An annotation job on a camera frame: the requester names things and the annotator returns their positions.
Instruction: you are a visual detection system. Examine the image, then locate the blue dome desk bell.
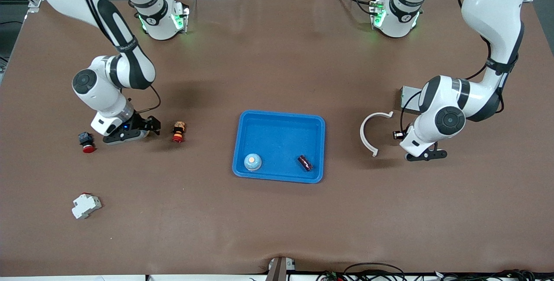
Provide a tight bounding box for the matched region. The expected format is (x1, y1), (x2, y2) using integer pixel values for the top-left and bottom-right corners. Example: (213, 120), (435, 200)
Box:
(244, 153), (262, 171)

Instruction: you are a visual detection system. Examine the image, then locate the white curved plastic clamp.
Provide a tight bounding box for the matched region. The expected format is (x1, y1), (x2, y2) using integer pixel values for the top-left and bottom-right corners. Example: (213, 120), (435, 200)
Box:
(360, 111), (394, 157)

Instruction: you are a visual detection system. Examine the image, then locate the grey metal box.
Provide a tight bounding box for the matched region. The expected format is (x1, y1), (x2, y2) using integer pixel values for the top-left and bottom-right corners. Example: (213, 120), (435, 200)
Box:
(399, 86), (430, 114)

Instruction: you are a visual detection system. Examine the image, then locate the red mushroom push button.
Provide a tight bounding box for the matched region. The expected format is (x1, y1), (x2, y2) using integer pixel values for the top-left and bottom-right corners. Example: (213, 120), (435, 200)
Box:
(78, 132), (96, 154)

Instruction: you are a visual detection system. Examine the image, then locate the white circuit breaker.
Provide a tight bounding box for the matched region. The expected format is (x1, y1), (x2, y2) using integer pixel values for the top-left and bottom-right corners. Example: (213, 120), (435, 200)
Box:
(71, 193), (103, 220)

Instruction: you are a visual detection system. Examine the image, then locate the blue plastic tray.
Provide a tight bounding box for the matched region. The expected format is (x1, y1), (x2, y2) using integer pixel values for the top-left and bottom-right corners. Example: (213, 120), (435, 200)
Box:
(232, 110), (326, 184)

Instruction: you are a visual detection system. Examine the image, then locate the brown table cover sheet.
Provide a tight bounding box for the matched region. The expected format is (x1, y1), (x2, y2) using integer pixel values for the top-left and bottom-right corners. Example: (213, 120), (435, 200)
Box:
(0, 0), (554, 276)

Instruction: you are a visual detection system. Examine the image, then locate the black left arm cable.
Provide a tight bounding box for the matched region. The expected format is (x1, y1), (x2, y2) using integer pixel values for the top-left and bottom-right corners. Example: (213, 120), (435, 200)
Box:
(399, 0), (505, 133)

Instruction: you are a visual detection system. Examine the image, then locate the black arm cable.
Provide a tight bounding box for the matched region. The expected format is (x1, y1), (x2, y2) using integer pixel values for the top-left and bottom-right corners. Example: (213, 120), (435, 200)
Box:
(399, 0), (505, 133)
(74, 0), (162, 115)

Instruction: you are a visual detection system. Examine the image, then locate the orange red button switch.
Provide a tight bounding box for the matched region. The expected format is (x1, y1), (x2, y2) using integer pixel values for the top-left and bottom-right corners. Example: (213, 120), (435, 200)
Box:
(172, 121), (187, 143)

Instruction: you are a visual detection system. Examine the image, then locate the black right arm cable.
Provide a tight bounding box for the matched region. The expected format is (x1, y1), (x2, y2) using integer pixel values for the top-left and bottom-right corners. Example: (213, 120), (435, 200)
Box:
(74, 0), (162, 115)

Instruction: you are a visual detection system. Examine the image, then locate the looped black cable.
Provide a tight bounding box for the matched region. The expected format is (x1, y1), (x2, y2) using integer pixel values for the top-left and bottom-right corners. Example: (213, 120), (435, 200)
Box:
(343, 262), (406, 281)

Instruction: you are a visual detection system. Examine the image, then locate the black cable bundle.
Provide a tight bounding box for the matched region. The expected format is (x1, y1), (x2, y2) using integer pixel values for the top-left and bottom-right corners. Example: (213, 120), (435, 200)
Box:
(316, 269), (554, 281)

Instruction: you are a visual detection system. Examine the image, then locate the grey metal edge bracket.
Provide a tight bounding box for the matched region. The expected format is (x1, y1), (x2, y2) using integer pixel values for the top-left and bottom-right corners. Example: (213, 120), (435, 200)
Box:
(267, 256), (296, 281)

